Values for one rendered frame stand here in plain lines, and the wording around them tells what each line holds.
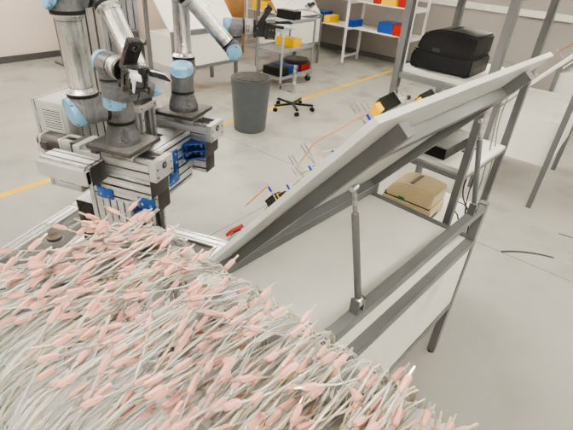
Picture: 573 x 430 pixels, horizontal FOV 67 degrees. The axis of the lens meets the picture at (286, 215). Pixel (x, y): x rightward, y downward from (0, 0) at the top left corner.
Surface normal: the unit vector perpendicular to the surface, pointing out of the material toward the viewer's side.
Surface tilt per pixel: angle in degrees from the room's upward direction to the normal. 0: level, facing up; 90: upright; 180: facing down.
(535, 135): 90
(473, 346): 0
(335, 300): 0
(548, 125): 90
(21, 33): 90
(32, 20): 90
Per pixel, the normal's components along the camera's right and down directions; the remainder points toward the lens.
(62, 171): -0.34, 0.48
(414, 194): -0.64, 0.37
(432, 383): 0.07, -0.84
